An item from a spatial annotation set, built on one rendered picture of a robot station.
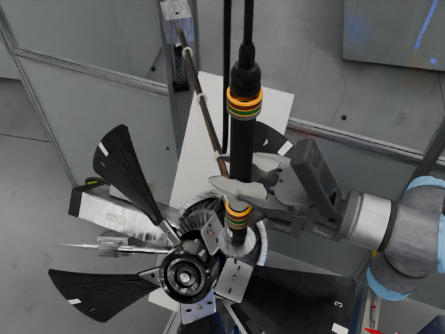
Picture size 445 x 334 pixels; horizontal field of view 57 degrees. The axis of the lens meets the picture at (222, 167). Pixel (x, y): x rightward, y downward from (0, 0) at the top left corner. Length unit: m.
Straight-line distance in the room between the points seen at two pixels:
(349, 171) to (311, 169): 1.09
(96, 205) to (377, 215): 0.77
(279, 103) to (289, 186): 0.49
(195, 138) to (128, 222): 0.29
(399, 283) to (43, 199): 2.30
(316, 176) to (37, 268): 2.07
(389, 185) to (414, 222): 1.04
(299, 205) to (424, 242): 0.17
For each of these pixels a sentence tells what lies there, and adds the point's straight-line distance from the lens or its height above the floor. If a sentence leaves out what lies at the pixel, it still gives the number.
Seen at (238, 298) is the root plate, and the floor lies 1.18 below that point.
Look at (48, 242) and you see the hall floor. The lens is 2.53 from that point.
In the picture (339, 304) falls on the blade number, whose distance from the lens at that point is 0.96.
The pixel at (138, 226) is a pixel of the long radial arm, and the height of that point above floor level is 1.12.
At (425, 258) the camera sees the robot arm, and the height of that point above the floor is 1.55.
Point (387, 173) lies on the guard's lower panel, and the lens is 1.60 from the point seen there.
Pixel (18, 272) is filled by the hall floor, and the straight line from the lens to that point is 2.50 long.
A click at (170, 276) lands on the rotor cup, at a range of 0.92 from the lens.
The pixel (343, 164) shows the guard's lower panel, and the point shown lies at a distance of 1.59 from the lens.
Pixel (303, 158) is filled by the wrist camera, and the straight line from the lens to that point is 0.52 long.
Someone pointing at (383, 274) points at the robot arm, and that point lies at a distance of 0.69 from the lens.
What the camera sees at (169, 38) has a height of 1.43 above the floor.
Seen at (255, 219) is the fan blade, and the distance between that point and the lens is 0.84.
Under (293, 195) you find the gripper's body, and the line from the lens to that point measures 0.59.
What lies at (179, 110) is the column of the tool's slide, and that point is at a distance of 1.44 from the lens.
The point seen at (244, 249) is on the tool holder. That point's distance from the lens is 0.77.
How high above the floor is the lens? 2.04
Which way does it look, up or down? 51 degrees down
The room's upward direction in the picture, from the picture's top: straight up
